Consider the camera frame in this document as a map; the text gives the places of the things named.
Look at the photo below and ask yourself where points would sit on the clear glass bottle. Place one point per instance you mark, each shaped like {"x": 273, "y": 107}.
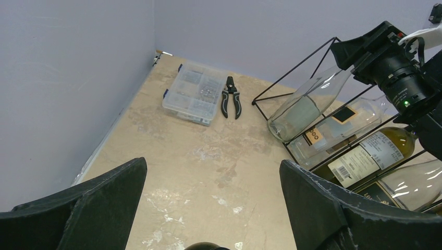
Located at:
{"x": 307, "y": 104}

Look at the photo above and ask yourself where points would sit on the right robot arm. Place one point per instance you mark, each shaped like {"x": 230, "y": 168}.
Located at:
{"x": 417, "y": 98}

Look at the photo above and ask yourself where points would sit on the square clear bottle black cap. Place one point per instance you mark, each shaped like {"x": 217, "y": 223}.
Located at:
{"x": 333, "y": 133}

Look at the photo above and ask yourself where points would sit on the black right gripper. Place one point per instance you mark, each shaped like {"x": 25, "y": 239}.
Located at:
{"x": 376, "y": 56}

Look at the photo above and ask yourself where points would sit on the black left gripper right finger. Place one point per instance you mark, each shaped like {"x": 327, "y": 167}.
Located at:
{"x": 326, "y": 216}

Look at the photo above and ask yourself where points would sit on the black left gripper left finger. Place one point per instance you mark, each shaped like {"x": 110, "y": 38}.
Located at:
{"x": 96, "y": 214}

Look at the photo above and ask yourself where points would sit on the green wine bottle white label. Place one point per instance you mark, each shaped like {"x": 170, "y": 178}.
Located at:
{"x": 205, "y": 246}

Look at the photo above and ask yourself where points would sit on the dark green wine bottle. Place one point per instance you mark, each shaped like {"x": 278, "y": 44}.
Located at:
{"x": 372, "y": 156}

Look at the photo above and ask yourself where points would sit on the clear champagne bottle black label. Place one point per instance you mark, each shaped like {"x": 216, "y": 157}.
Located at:
{"x": 412, "y": 187}

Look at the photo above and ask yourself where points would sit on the clear plastic screw organizer box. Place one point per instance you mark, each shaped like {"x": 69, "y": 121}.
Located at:
{"x": 195, "y": 93}

